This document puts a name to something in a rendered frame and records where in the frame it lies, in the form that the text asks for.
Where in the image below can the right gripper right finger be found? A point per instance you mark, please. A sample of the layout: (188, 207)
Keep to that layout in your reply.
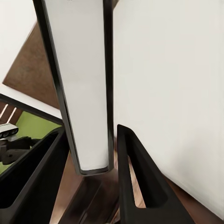
(162, 204)

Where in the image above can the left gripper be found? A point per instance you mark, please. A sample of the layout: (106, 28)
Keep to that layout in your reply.
(12, 151)

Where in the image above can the bed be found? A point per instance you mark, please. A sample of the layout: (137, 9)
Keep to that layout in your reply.
(168, 87)

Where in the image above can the hardback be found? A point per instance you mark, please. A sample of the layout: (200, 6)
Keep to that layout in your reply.
(78, 40)

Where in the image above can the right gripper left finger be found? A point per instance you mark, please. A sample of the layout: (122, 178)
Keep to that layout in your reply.
(29, 187)

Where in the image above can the fixed window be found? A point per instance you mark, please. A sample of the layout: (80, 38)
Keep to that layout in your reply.
(31, 122)

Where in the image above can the nightstand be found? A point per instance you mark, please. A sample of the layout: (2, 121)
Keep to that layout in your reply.
(86, 199)

